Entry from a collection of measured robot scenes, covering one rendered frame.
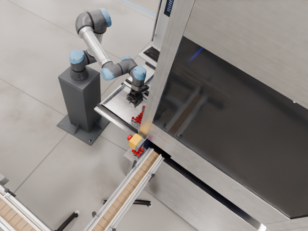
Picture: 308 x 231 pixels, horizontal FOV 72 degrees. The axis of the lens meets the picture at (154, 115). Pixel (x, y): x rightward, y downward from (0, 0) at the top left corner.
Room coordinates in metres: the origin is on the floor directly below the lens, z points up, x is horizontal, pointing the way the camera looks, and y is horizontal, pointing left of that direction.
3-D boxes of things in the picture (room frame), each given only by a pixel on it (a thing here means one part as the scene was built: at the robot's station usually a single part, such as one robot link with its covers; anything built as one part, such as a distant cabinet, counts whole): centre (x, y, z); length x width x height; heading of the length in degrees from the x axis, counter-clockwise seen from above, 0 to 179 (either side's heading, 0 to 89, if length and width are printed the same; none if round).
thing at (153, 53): (1.63, 0.10, 0.82); 0.40 x 0.14 x 0.02; 69
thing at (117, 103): (0.91, 0.19, 0.90); 0.34 x 0.26 x 0.04; 71
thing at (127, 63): (0.91, 0.25, 1.30); 0.11 x 0.11 x 0.08; 52
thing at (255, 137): (0.52, -0.41, 1.50); 0.85 x 0.01 x 0.59; 72
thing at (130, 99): (0.86, 0.16, 1.14); 0.09 x 0.08 x 0.12; 161
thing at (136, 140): (0.60, 0.05, 0.99); 0.08 x 0.07 x 0.07; 72
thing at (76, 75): (1.13, 0.72, 0.84); 0.15 x 0.15 x 0.10
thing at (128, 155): (0.58, 0.02, 0.87); 0.14 x 0.13 x 0.02; 72
